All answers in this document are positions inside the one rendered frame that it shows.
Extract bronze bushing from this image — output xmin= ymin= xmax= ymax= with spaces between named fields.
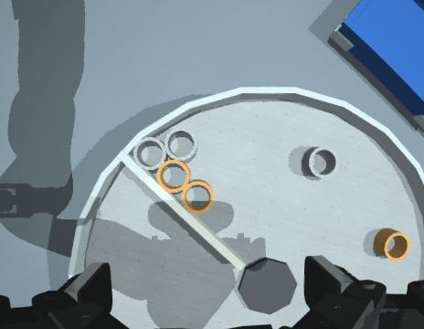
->
xmin=157 ymin=160 xmax=190 ymax=193
xmin=181 ymin=179 xmax=214 ymax=214
xmin=374 ymin=228 xmax=410 ymax=261

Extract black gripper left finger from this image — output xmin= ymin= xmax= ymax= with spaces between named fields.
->
xmin=0 ymin=262 xmax=130 ymax=329

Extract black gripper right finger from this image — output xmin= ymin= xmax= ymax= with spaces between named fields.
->
xmin=279 ymin=255 xmax=424 ymax=329

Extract grey metal bushing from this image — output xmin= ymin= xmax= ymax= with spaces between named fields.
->
xmin=164 ymin=128 xmax=197 ymax=160
xmin=302 ymin=146 xmax=339 ymax=178
xmin=133 ymin=137 xmax=168 ymax=170

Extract blue open crate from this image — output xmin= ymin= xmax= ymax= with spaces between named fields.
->
xmin=329 ymin=0 xmax=424 ymax=130

